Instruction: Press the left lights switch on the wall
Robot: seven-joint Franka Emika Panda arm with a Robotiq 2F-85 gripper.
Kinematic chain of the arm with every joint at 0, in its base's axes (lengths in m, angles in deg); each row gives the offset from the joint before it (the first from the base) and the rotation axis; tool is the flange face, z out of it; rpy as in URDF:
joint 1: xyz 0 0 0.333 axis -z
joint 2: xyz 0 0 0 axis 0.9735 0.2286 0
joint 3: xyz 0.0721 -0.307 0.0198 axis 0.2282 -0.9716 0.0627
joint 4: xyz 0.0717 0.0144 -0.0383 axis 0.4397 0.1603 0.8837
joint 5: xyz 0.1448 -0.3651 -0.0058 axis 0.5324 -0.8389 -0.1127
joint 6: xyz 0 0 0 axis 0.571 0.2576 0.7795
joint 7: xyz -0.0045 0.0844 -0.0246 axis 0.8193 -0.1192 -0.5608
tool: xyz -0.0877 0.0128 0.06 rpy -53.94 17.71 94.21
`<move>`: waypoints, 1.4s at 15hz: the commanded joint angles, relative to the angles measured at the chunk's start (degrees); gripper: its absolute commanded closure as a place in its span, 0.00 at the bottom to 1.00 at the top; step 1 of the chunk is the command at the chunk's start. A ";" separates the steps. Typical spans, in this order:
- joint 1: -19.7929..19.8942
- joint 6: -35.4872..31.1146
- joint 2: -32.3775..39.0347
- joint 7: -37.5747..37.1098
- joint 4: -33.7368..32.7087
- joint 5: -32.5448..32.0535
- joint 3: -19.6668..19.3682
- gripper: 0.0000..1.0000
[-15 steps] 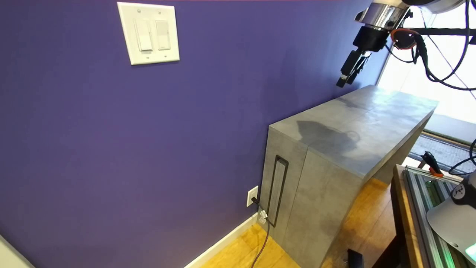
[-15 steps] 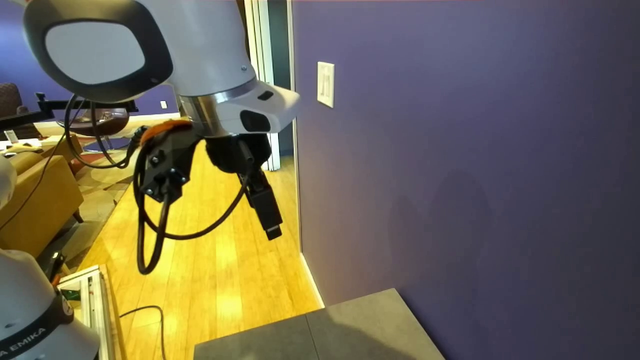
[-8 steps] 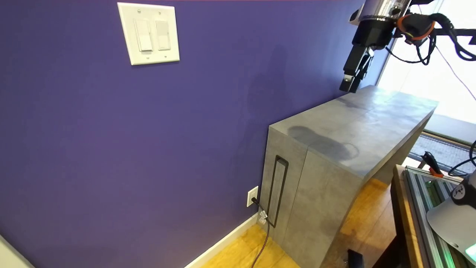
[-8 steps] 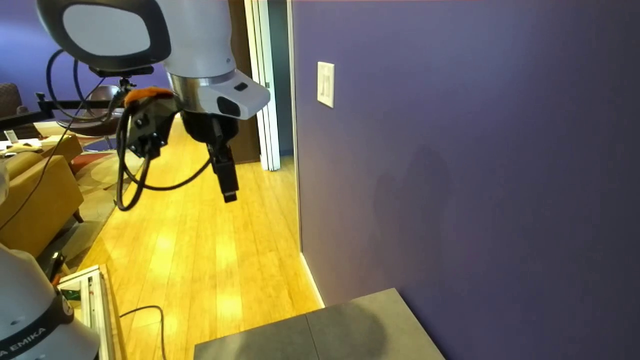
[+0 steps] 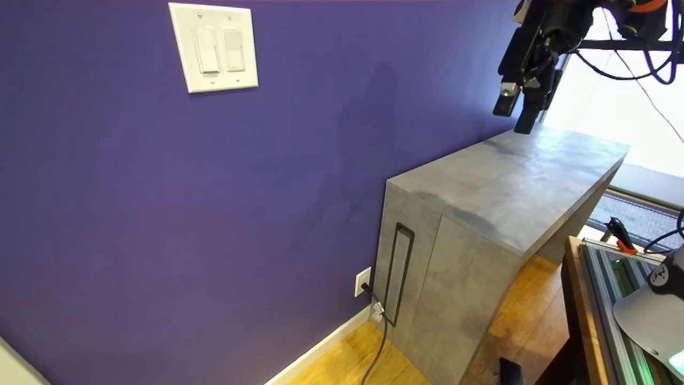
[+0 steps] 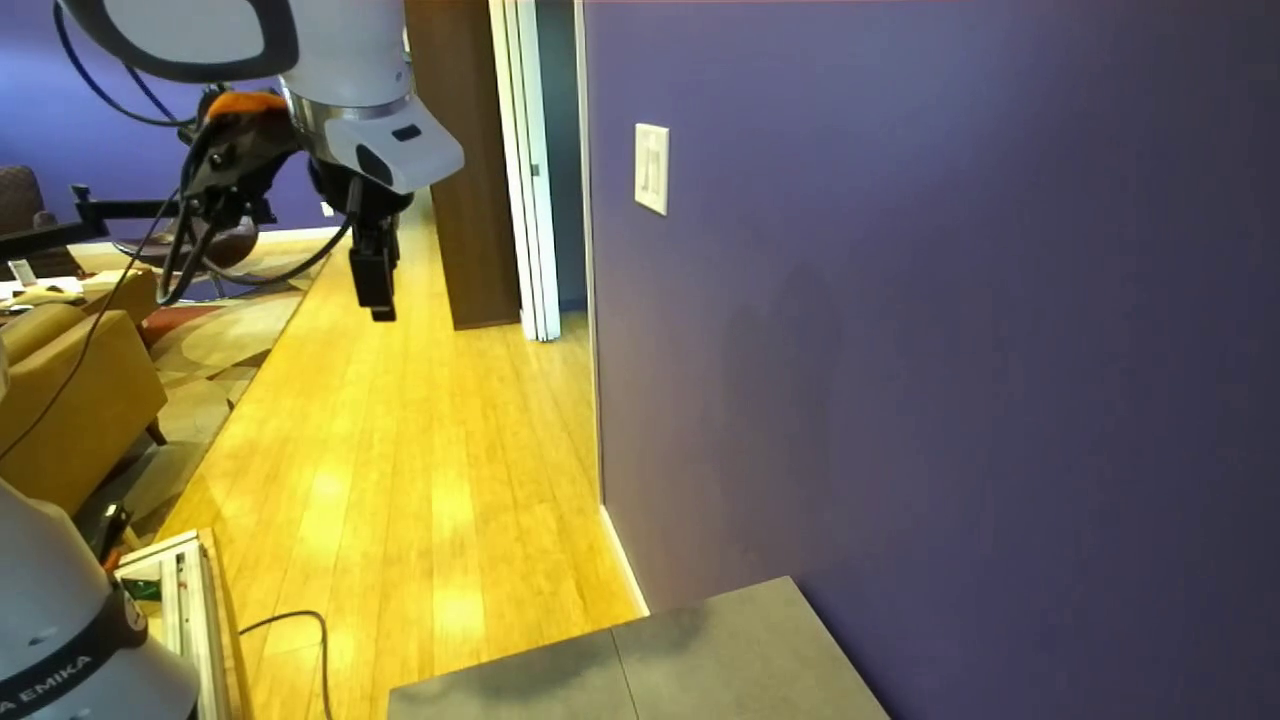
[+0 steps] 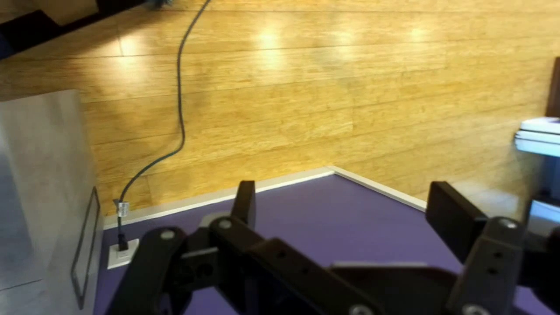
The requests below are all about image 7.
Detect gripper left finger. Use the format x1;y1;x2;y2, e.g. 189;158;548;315
105;181;386;315

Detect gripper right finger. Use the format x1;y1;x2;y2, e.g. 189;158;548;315
426;181;560;315

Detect white shelf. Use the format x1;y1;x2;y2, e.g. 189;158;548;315
514;116;560;158

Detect dark brown furniture panel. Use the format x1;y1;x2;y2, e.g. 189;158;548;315
545;56;560;118

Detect black bar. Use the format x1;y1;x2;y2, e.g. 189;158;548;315
0;0;172;60

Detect white wall socket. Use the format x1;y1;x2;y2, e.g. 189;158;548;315
107;238;140;269

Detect dark framed wall panel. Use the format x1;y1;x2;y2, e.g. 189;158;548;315
71;186;102;310

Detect black cable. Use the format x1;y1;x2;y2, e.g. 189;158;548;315
115;0;212;252

